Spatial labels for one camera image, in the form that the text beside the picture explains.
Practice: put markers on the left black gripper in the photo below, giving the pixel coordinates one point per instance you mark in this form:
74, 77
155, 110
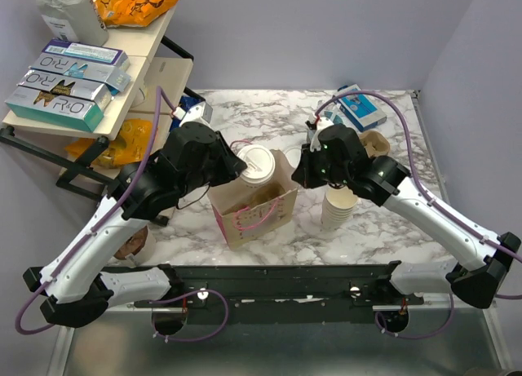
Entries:
230, 165

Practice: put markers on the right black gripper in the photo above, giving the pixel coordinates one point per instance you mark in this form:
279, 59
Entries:
303, 174

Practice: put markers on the white plastic cup lid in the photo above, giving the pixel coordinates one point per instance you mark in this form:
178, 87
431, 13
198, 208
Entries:
260, 161

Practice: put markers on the brown pink paper bag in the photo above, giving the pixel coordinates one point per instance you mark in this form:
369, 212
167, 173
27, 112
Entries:
241, 226

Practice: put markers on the white paper coffee cup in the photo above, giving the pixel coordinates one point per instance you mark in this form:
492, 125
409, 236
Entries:
256, 182

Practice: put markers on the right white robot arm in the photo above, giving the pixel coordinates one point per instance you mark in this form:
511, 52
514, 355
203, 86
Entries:
480, 259

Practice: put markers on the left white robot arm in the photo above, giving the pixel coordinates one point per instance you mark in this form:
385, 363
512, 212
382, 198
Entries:
76, 287

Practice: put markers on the grey coffee bag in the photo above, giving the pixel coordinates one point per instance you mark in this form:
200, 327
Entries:
74, 21

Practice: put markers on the stack of cardboard carriers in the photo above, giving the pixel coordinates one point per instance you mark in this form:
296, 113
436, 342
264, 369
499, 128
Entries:
375, 144

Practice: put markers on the blue white razor box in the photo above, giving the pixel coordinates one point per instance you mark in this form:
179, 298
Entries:
361, 112

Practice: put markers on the white lid stack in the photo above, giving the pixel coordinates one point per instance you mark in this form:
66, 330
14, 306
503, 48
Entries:
293, 155

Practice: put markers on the stack of paper cups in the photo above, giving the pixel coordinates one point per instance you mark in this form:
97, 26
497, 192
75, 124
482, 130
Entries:
338, 206

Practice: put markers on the blue snack bag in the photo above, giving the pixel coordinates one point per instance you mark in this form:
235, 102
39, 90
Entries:
186, 102

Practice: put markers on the orange snack bag lower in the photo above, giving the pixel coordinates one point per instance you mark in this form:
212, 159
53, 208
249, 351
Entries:
128, 147

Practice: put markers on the orange snack bag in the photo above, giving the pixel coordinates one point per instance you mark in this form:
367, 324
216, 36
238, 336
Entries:
128, 147
132, 13

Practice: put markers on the black beige shelf rack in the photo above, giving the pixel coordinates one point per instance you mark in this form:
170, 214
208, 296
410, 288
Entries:
155, 60

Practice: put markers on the silver R&O box upper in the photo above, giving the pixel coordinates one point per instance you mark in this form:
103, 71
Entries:
115, 79

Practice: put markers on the silver r&o box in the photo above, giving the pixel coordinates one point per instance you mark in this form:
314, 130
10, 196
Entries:
115, 79
57, 84

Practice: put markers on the silver R&O box middle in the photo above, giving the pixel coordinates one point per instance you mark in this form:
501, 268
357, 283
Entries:
57, 84

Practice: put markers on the teal R&O box front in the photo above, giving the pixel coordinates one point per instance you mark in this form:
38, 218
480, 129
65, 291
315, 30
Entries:
58, 110

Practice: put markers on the orange snack bag top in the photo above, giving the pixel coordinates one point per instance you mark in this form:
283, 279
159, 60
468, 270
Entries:
132, 13

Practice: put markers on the purple white box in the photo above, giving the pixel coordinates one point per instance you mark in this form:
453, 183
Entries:
99, 54

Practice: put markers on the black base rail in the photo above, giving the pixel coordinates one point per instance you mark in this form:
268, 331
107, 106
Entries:
283, 294

